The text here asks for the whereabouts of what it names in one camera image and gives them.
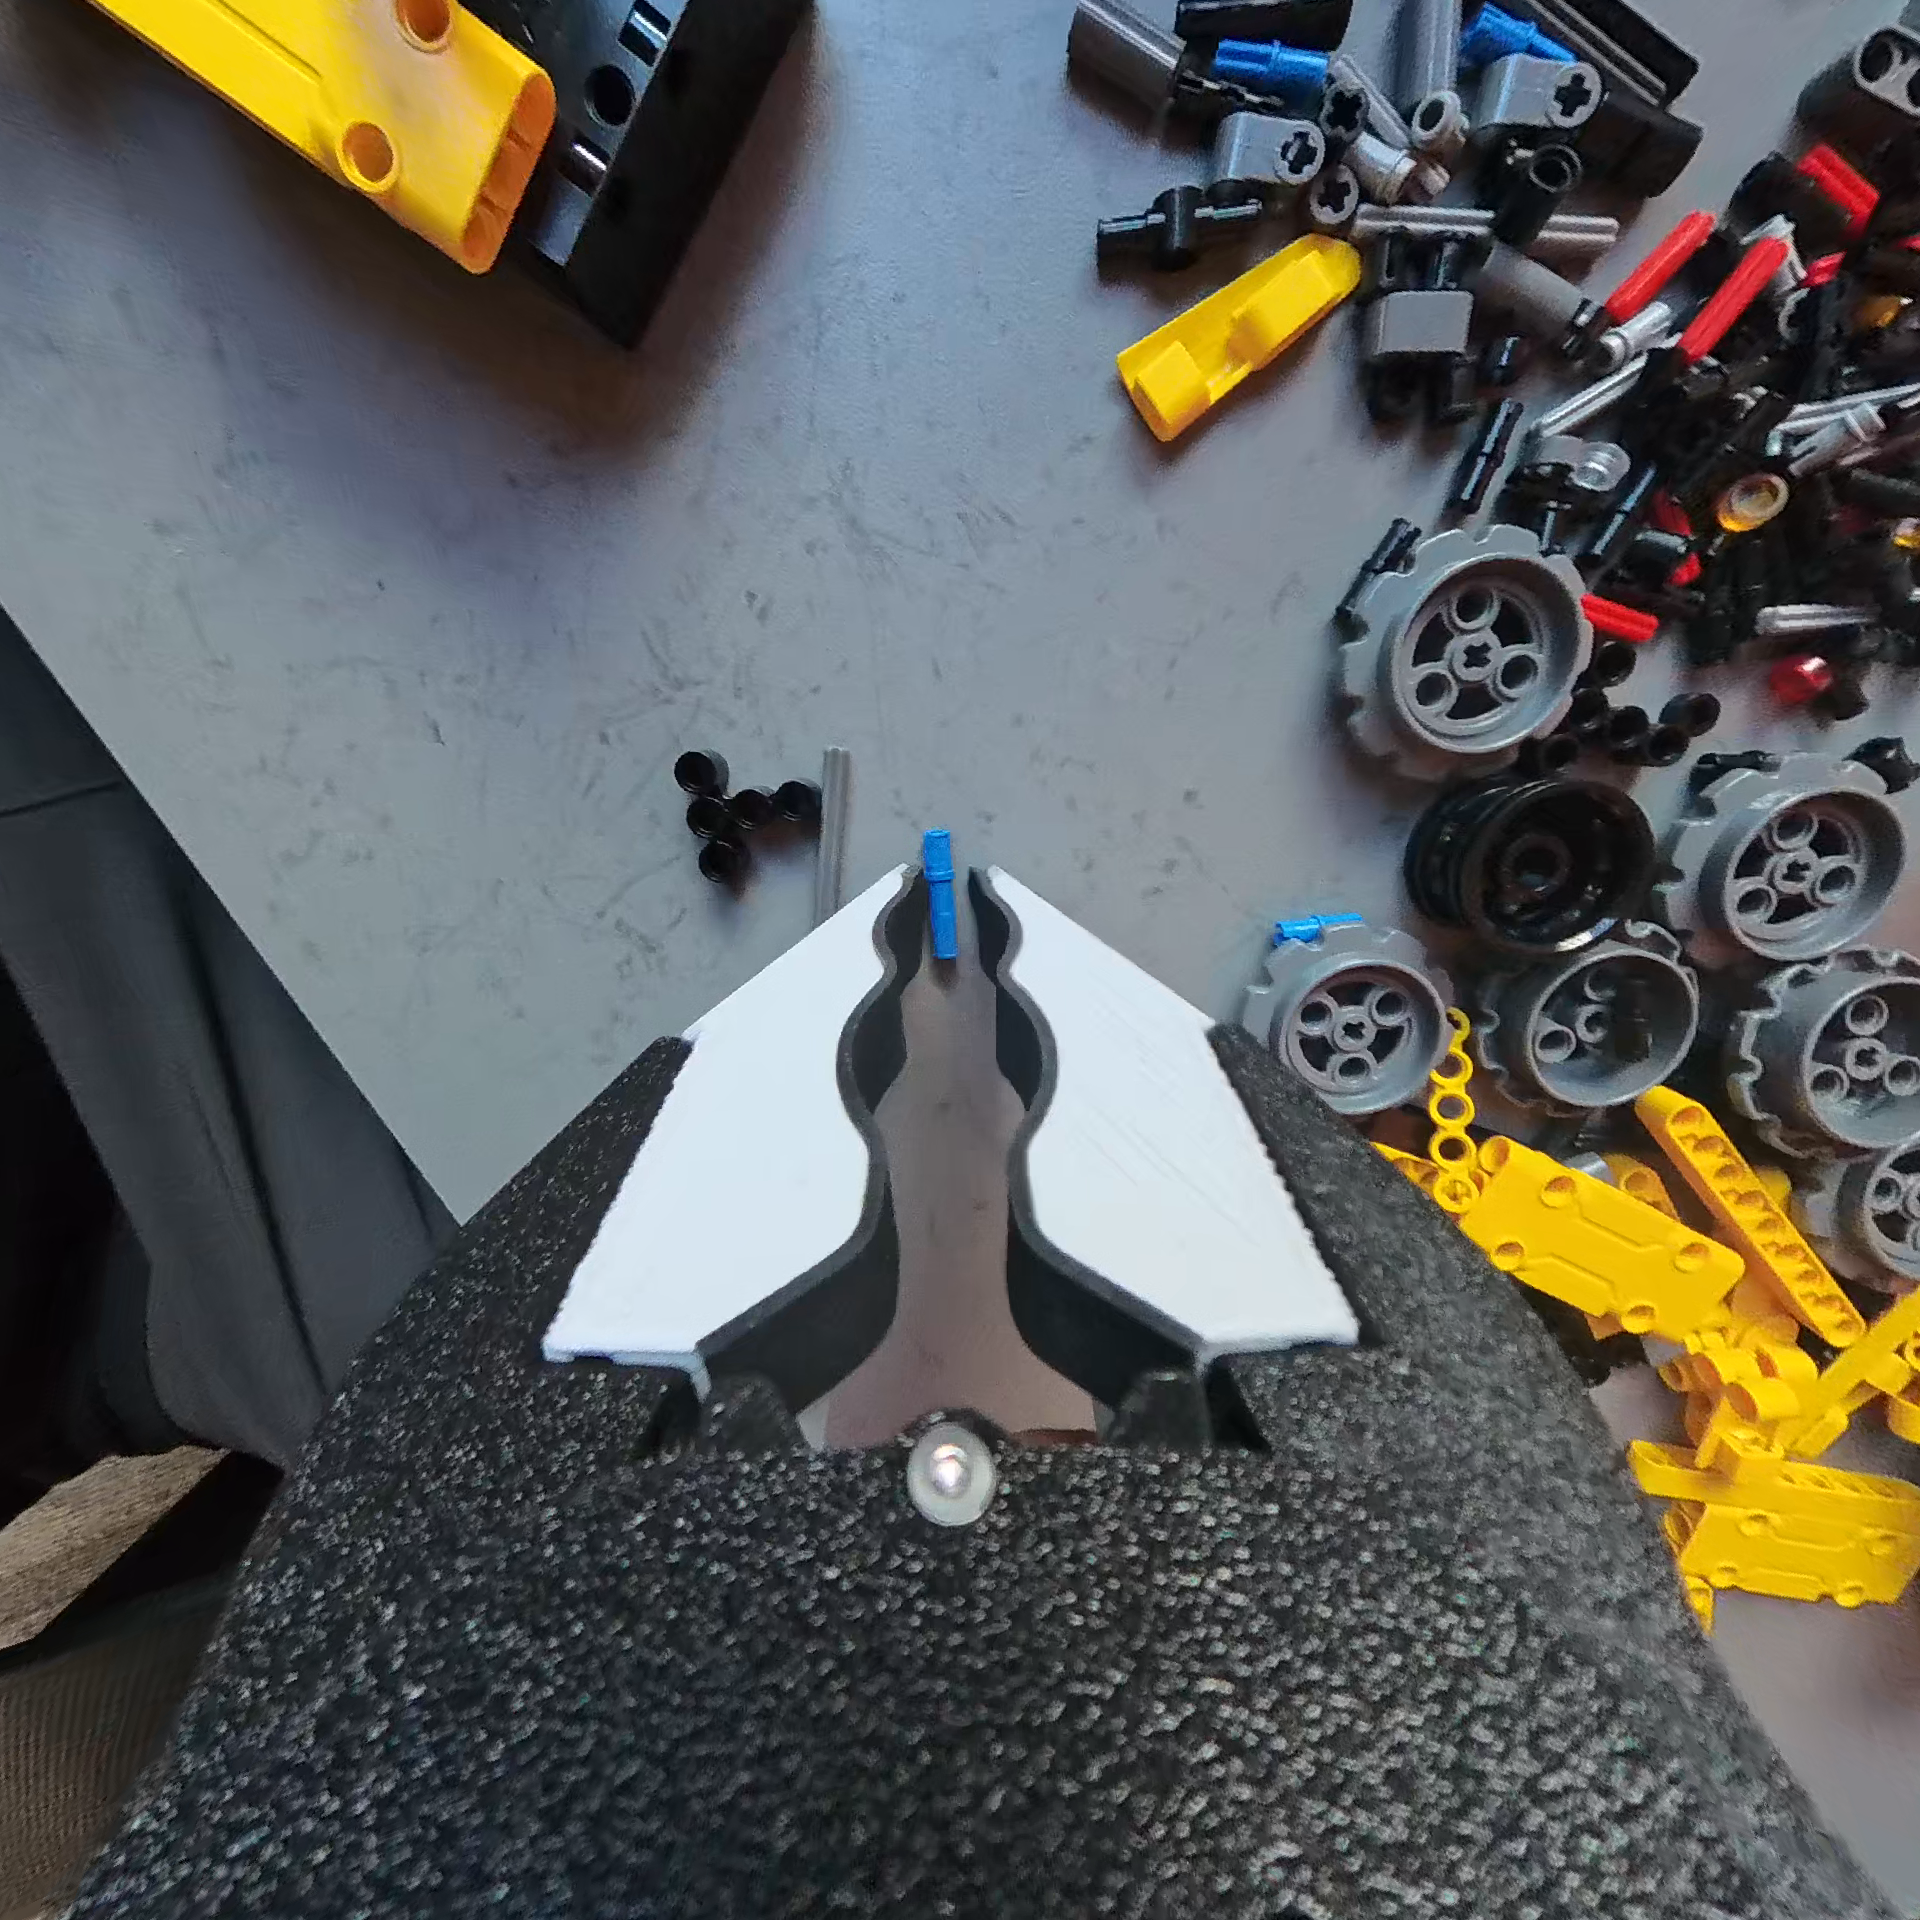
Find black connector brick piece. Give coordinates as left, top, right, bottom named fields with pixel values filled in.
left=670, top=744, right=825, bottom=887

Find yellow toy brick vehicle model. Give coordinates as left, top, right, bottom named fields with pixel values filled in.
left=89, top=0, right=816, bottom=351

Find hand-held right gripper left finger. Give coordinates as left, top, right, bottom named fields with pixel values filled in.
left=544, top=867, right=920, bottom=1375

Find grey desk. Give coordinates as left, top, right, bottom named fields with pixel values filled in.
left=0, top=0, right=1920, bottom=1920

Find pile of small brick parts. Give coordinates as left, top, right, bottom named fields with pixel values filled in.
left=1067, top=0, right=1920, bottom=769

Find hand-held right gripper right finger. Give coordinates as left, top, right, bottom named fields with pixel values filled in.
left=967, top=867, right=1359, bottom=1357

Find grey axle rod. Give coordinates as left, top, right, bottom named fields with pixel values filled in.
left=809, top=744, right=855, bottom=919

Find person's grey trouser legs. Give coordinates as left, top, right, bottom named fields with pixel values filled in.
left=0, top=604, right=463, bottom=1503

